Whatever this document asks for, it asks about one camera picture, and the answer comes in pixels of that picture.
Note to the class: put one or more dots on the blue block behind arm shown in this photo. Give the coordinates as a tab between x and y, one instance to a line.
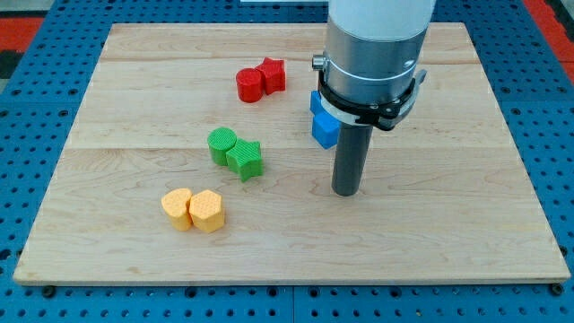
315	104

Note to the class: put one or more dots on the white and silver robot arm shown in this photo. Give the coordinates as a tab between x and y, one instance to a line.
372	47

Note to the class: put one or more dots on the green star block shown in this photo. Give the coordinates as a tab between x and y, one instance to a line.
245	159

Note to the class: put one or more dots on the blue cube block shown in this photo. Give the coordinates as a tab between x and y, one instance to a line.
325	129

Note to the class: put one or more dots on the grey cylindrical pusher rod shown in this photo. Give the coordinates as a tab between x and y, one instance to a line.
350	156

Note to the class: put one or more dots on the green cylinder block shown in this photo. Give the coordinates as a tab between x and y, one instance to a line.
220	141

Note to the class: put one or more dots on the red cylinder block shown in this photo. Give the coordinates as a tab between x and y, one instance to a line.
249	83

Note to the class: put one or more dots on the red star block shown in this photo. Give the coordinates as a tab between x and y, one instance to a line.
273	72

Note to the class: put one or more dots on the yellow hexagon block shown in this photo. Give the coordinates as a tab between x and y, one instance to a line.
207	211

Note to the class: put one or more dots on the wooden board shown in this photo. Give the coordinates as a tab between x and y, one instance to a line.
444	197

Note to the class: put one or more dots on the yellow heart block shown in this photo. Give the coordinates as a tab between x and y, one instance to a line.
175	205

